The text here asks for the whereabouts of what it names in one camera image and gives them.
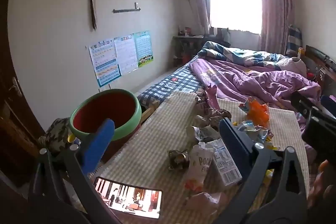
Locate white milk carton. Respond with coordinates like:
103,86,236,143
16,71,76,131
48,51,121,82
206,139,242,188

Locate pink foil wrapper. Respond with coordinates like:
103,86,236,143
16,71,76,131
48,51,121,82
185,192,228,216

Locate orange plastic wrapper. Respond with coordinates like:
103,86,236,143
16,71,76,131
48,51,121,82
247,98,270,128

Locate white Pocky snack bag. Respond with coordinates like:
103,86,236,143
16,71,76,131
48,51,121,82
184,142,215,192

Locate silver foil wrapper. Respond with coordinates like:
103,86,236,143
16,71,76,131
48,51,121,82
167,149,190,170

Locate brown paper bag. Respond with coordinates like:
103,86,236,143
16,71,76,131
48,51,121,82
191,108,232,130

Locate pink printed snack bag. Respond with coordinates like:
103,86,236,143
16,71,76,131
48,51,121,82
195,85,221,116

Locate person's right hand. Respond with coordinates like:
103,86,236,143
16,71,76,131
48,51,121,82
307,160,335,209

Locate yellow and purple cup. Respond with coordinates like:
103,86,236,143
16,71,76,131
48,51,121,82
67,134,80,144

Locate floral cushion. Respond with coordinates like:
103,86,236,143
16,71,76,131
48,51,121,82
38,118,71,152

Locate red bin with green rim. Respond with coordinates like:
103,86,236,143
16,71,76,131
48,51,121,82
70,89,142,162

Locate dark wooden door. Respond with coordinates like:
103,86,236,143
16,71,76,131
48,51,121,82
1,0,45,188

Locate smartphone with lit screen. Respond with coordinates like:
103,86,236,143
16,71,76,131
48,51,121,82
93,177,163,219

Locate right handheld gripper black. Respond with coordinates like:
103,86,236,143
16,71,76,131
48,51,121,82
290,92,335,165

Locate beige checkered mat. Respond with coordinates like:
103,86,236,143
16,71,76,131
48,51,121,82
98,92,310,223

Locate left learning chart poster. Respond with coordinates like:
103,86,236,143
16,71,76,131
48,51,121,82
88,39,121,88

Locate learning chart poster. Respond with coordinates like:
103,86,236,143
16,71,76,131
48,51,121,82
88,39,121,88
114,34,138,76

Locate middle learning chart poster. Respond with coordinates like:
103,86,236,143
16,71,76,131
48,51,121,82
114,34,138,76

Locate purple quilt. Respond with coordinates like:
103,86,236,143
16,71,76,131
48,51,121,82
190,58,321,111

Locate blue plaid bedsheet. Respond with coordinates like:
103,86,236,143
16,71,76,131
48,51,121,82
137,56,204,108

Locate right green learning poster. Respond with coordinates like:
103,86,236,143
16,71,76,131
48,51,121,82
134,31,154,67

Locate dark wooden headboard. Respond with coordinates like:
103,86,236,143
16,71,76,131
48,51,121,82
305,46,335,89

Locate dark side desk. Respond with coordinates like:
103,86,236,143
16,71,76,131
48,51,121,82
172,35,204,67

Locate plaid pillow by curtain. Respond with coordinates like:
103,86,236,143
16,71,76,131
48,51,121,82
285,24,303,57

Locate blue patchwork blanket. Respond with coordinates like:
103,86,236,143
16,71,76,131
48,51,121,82
198,41,289,71

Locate right pink curtain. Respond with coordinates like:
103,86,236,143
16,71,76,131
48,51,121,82
260,0,294,54

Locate wall towel rail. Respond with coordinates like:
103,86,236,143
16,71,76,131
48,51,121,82
112,2,141,14

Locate hanging dark strap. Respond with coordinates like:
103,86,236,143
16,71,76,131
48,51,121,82
84,0,98,31

